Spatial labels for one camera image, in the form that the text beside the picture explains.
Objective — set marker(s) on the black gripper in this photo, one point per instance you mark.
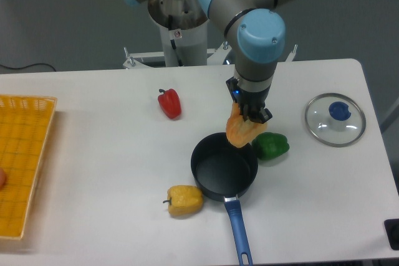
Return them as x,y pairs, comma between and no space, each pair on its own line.
251,104

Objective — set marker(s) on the triangle orange bread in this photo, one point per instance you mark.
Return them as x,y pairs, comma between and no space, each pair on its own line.
240,132

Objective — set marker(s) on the green bell pepper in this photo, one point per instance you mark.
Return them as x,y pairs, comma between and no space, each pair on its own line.
268,146

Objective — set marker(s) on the glass lid blue knob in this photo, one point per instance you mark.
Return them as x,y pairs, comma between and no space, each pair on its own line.
334,120

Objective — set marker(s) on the red bell pepper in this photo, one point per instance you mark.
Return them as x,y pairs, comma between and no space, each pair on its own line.
169,102

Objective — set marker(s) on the yellow bell pepper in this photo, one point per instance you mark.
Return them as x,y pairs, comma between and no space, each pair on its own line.
183,200

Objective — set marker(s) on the black device at table edge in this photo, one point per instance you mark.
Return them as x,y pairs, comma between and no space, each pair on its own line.
391,227

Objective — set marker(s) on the yellow woven basket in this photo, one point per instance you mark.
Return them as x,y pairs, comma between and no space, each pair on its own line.
25,124

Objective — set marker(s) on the black saucepan blue handle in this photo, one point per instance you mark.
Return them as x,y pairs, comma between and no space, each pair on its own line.
224,173

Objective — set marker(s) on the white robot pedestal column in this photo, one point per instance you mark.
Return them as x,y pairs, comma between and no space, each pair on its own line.
183,31

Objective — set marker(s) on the white metal base frame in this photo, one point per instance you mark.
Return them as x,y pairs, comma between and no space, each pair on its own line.
223,55

